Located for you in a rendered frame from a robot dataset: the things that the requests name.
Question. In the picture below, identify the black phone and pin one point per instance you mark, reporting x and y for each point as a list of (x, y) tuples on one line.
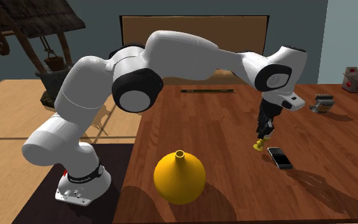
[(280, 158)]

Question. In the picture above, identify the long dark ruler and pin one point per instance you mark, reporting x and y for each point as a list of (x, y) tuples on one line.
[(206, 91)]

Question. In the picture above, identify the yellow cone-shaped vase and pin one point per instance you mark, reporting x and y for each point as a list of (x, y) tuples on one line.
[(179, 183)]

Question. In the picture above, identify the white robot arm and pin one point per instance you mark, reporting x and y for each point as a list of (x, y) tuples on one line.
[(178, 56)]

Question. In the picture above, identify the small yellow peg figure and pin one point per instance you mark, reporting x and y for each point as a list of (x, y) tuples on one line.
[(260, 144)]

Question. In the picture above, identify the brown wooden table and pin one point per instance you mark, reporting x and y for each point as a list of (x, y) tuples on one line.
[(222, 130)]

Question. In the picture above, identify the small grey toaster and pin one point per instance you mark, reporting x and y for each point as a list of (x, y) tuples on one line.
[(322, 104)]

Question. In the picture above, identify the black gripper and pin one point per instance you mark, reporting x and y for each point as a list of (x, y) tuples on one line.
[(268, 111)]

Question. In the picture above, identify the brown board with dark frame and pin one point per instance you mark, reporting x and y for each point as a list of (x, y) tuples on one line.
[(197, 28)]

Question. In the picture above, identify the wooden well with bucket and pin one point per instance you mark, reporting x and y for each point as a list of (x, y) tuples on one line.
[(26, 21)]

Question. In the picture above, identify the dark robot stand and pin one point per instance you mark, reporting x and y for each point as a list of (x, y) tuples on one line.
[(42, 214)]

